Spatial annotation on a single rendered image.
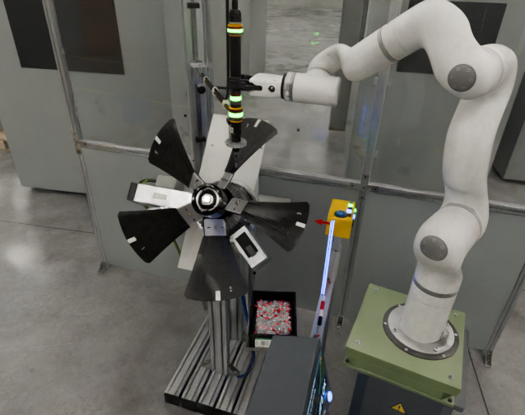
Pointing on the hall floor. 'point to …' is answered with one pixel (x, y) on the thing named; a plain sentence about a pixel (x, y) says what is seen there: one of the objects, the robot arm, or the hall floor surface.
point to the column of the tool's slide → (194, 86)
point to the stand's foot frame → (207, 399)
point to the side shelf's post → (249, 284)
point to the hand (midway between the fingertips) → (236, 81)
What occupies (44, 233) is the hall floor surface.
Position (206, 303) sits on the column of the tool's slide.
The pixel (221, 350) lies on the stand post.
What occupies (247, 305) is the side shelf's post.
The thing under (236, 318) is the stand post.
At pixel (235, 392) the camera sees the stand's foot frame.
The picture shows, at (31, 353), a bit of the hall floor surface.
